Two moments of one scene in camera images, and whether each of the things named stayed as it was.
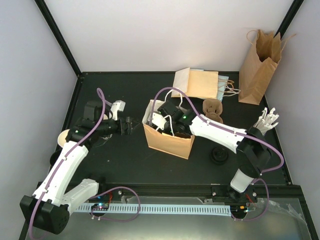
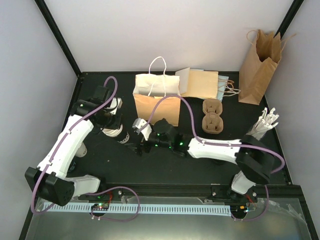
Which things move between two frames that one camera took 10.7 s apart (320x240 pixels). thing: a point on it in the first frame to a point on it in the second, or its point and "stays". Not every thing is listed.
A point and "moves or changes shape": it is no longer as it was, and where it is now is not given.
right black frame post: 289,18 stays
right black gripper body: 173,123 to 143,144
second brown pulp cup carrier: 212,108 stays
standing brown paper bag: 259,65 stays
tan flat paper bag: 200,84 stays
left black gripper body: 122,130 to 111,123
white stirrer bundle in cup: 266,121 stays
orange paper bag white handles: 179,145 moves or changes shape
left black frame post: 58,36 stays
